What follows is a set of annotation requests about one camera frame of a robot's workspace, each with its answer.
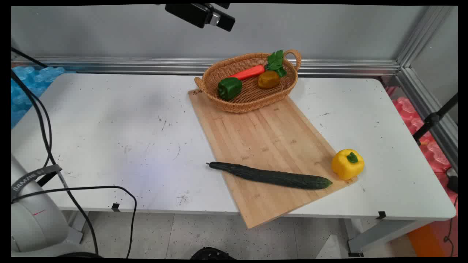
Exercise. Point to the green bell pepper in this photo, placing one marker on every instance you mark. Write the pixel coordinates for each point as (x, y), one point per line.
(229, 88)

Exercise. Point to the orange floor mat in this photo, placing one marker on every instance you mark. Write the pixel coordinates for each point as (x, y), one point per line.
(431, 239)

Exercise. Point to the blue bubble wrap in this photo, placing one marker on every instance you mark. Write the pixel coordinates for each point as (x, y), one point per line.
(27, 87)

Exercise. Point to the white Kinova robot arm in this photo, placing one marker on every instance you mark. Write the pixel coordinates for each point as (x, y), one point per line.
(34, 219)

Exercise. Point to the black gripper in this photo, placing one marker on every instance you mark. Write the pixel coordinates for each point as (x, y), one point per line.
(215, 6)

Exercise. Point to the yellow bell pepper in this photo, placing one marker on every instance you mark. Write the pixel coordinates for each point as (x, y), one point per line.
(345, 167)

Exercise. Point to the long dark green cucumber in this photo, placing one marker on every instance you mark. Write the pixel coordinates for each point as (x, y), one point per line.
(272, 176)

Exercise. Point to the slanted aluminium frame rail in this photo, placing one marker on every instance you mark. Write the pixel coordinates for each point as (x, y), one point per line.
(420, 91)

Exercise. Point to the long aluminium frame rail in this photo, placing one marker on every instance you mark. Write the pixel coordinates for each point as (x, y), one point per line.
(146, 65)

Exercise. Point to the black power adapter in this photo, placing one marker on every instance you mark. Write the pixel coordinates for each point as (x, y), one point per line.
(452, 182)

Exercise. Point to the black tripod stand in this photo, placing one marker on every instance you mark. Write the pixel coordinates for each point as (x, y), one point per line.
(433, 118)

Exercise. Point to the bamboo cutting board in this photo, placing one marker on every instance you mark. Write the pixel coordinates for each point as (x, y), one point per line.
(268, 153)

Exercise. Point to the white table leg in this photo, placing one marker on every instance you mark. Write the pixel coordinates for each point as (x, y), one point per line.
(387, 233)

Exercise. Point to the brown-yellow potato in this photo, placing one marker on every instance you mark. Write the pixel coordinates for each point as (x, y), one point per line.
(268, 79)

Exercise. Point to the black tape marker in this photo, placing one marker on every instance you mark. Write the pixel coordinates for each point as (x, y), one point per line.
(116, 207)
(381, 215)

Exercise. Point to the pink bubble wrap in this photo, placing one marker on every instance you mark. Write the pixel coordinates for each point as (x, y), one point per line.
(429, 146)

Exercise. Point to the woven wicker basket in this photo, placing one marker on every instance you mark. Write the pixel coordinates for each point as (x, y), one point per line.
(252, 95)

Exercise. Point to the black round floor object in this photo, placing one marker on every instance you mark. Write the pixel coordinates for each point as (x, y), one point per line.
(212, 254)

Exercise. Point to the orange carrot with green leaves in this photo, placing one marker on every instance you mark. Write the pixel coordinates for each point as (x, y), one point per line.
(252, 71)

